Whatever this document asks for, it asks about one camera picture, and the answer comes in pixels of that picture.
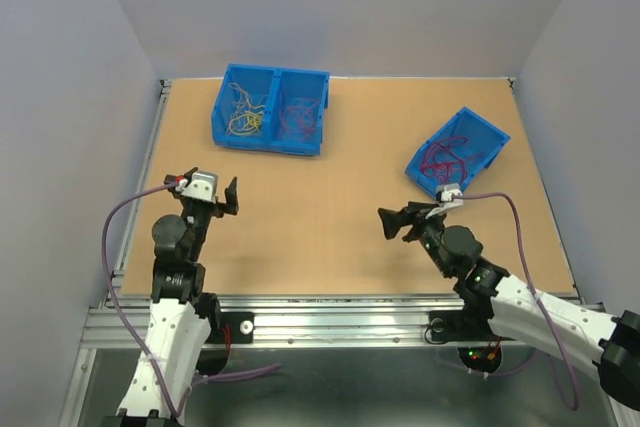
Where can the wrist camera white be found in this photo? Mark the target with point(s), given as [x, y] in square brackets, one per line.
[201, 186]
[448, 197]

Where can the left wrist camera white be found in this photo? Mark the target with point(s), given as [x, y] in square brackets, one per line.
[201, 186]

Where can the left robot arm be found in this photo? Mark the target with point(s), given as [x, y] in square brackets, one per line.
[181, 314]

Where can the aluminium rail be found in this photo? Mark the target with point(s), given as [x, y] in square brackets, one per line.
[298, 322]
[118, 263]

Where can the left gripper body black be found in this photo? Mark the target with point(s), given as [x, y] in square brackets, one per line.
[198, 216]

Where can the blue bin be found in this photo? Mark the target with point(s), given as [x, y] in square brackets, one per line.
[239, 112]
[458, 152]
[297, 115]

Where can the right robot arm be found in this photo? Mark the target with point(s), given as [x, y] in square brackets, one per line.
[597, 343]

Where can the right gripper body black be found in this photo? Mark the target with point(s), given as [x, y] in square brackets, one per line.
[427, 231]

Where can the aluminium front rail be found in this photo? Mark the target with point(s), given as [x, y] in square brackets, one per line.
[298, 322]

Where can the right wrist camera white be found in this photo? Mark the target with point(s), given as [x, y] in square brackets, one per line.
[448, 197]

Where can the aluminium left rail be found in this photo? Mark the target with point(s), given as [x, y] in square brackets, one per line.
[118, 263]

